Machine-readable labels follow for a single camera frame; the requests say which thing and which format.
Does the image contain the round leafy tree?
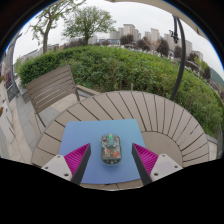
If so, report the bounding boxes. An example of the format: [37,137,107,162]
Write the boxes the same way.
[62,5,117,46]

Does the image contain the thin sparse tree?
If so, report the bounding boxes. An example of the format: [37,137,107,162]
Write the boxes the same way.
[29,0,86,54]

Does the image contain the distant apartment buildings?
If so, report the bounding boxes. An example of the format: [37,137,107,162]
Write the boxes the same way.
[109,23,204,63]

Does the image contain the blue mouse pad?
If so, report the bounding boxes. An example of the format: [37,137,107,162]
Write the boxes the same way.
[59,118,148,185]

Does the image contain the brown slatted chair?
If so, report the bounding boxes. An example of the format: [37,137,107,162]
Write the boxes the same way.
[25,64,101,128]

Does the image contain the distant dark trees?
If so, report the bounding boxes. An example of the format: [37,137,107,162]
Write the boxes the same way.
[119,34,212,79]

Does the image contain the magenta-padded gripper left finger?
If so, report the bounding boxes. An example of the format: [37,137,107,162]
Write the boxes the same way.
[41,143,92,186]

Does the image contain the dark parasol pole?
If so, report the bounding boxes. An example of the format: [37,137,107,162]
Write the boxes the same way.
[168,14,187,102]

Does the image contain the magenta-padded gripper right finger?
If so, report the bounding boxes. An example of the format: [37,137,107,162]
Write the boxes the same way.
[131,142,184,186]

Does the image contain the green hedge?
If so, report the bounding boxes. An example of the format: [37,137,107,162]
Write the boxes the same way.
[18,45,224,138]

